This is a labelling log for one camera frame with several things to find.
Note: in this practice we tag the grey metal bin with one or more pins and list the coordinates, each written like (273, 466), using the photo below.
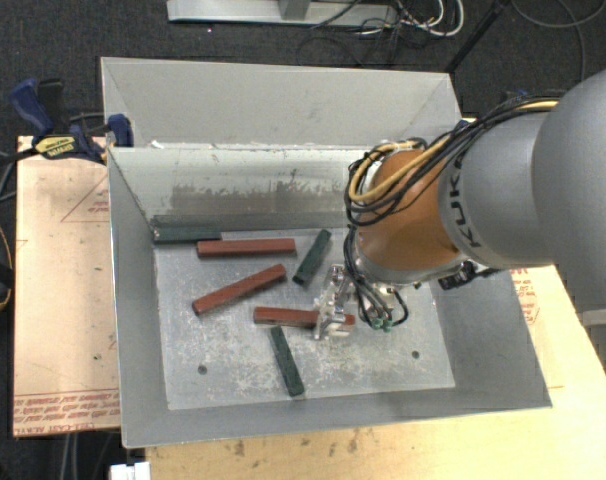
(223, 358)

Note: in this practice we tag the dark green flat block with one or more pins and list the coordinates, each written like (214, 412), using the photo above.
(187, 233)
(287, 363)
(313, 258)

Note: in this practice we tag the red-brown block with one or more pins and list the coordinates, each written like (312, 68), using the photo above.
(245, 248)
(238, 290)
(283, 316)

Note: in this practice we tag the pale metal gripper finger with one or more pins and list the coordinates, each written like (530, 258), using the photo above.
(323, 305)
(329, 330)

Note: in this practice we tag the black cylinder on white bracket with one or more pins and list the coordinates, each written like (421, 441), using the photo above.
(453, 280)

